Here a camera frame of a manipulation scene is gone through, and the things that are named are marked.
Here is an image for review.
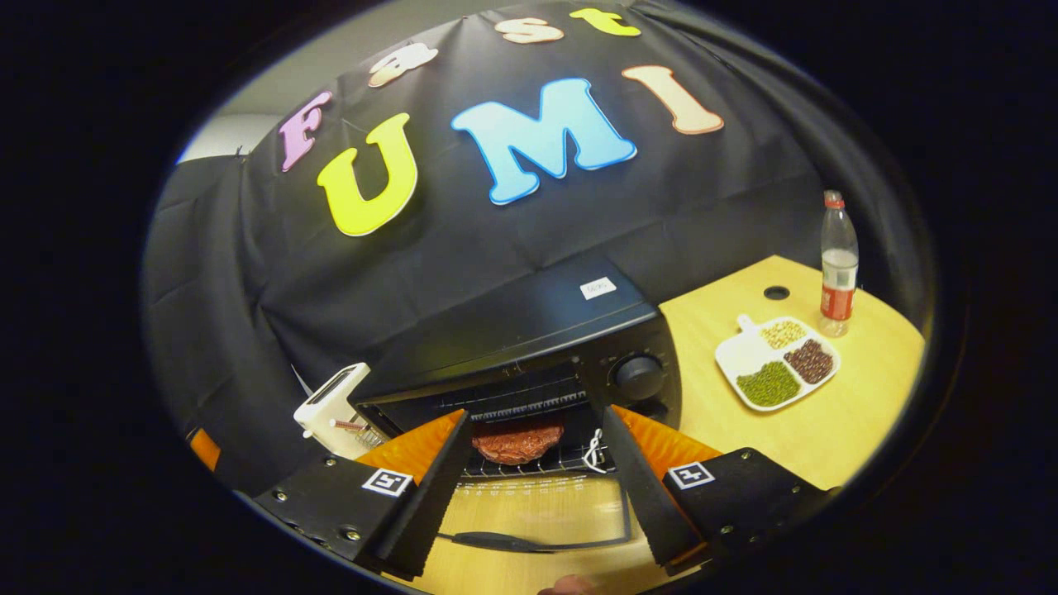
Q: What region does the white toaster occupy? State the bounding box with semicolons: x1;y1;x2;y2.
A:
293;362;373;459

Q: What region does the black backdrop cloth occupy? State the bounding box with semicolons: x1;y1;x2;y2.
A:
141;0;939;497

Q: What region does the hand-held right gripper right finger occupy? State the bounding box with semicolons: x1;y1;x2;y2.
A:
602;405;834;578

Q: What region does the red meat steak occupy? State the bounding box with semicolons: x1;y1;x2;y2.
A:
471;421;567;465

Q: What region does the white divided plate of beans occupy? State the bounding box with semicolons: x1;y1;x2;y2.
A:
715;314;842;412

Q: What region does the black electric oven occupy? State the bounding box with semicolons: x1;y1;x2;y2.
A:
351;263;683;553

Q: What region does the small metal mesh basket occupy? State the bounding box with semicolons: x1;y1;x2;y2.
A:
331;417;388;451

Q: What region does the clear red-label plastic bottle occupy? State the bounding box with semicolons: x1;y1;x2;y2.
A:
818;190;860;338

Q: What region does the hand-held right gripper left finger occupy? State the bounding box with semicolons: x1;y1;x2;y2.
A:
252;410;474;581

